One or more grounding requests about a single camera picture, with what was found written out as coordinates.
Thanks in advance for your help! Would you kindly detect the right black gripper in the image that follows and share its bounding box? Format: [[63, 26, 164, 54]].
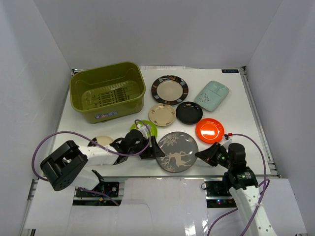
[[195, 142, 233, 170]]

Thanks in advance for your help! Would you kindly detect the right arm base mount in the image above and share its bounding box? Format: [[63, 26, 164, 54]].
[[201, 181, 236, 208]]

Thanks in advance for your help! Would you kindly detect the black glossy plate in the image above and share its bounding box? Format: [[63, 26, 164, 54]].
[[176, 101, 203, 125]]

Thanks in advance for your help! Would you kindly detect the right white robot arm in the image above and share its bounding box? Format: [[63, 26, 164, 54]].
[[195, 143, 276, 236]]

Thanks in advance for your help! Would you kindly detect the orange glossy plate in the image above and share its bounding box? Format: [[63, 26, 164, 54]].
[[195, 118, 225, 144]]

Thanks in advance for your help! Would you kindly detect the olive green plastic bin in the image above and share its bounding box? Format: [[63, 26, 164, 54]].
[[69, 61, 146, 124]]

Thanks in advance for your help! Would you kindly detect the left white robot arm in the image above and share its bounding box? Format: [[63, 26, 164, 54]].
[[40, 129, 165, 196]]

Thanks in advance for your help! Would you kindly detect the light blue rectangular dish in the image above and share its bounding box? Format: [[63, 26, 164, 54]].
[[194, 81, 229, 112]]

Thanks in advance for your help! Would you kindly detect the lime green plate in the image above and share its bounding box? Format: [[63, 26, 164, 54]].
[[130, 120, 158, 137]]

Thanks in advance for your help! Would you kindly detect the cream plate with black mark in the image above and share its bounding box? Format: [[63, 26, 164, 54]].
[[87, 135, 114, 147]]

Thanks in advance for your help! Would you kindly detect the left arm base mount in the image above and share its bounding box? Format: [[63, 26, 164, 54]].
[[73, 181, 121, 207]]

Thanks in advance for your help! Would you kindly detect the dark-rimmed beige centre plate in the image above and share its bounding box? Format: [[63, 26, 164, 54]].
[[151, 75, 189, 106]]

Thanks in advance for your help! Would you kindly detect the small beige patterned plate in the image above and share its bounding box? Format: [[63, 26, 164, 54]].
[[149, 103, 176, 127]]

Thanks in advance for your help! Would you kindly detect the grey deer pattern plate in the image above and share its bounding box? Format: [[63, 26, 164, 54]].
[[156, 131, 198, 173]]

